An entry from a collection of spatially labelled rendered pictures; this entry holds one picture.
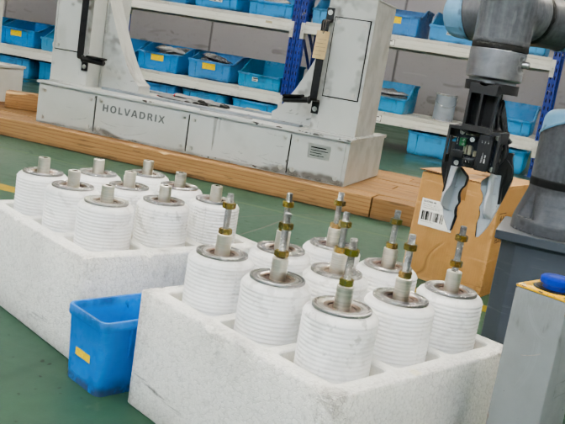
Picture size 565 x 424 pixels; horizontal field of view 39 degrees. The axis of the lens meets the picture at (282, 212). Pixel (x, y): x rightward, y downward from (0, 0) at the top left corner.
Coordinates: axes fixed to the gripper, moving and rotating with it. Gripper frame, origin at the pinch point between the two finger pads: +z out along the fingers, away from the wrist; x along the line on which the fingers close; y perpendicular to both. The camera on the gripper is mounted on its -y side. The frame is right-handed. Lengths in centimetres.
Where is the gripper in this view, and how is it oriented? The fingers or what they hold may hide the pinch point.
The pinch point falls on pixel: (466, 223)
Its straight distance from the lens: 116.8
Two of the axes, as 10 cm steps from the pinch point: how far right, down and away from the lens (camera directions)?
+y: -4.3, 1.1, -9.0
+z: -1.6, 9.7, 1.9
